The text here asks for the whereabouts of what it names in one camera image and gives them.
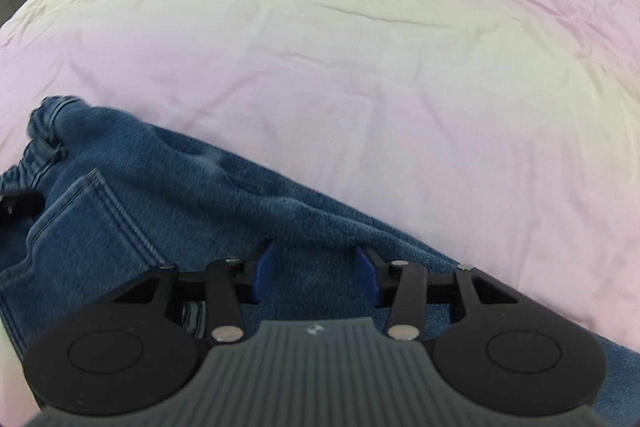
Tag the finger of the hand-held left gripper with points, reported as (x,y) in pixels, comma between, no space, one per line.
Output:
(20,203)

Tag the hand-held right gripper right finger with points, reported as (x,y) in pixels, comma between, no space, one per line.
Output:
(366,274)

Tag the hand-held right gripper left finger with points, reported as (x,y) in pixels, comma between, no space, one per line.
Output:
(263,274)

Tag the blue denim pants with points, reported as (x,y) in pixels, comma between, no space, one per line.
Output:
(150,187)

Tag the pink floral duvet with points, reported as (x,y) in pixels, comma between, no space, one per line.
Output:
(350,82)

